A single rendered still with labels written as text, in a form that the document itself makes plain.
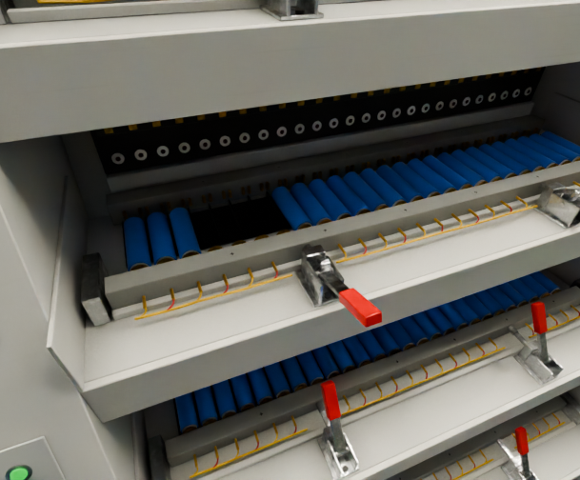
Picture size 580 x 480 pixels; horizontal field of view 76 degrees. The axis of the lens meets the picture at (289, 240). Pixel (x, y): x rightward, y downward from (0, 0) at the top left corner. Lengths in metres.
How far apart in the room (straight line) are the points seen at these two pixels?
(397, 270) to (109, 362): 0.23
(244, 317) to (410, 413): 0.25
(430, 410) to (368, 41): 0.37
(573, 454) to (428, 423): 0.33
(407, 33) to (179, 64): 0.15
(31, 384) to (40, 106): 0.16
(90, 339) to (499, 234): 0.36
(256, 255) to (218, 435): 0.20
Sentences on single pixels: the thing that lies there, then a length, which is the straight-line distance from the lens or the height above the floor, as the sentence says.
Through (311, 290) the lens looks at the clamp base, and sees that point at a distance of 0.30.
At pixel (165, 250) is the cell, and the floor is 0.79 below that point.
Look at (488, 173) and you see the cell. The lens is 0.46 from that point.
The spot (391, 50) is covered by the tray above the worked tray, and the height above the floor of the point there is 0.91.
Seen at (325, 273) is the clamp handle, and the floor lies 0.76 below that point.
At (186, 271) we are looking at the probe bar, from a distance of 0.29.
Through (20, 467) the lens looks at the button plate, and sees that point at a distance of 0.32.
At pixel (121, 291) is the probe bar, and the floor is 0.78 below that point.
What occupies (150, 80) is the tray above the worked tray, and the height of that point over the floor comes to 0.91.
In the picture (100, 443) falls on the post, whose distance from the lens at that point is 0.31.
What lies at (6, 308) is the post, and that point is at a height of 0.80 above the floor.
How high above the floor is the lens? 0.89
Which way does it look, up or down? 21 degrees down
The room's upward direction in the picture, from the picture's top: 8 degrees counter-clockwise
